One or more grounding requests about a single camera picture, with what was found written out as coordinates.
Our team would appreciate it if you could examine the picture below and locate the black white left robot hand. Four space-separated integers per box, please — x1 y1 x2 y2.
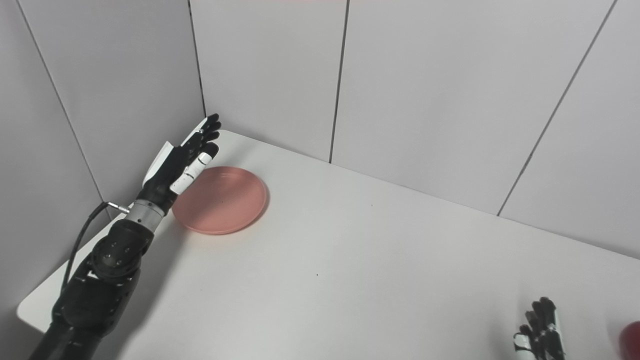
136 113 222 213

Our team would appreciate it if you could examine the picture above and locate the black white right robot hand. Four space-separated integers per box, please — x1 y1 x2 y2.
513 297 567 360

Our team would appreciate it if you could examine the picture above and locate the pink round plate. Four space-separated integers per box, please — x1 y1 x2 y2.
171 166 268 236

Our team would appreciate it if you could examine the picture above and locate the red apple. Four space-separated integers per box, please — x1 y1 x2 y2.
618 321 640 360

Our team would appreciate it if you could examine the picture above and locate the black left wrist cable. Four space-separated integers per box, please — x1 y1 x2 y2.
60 201 132 296

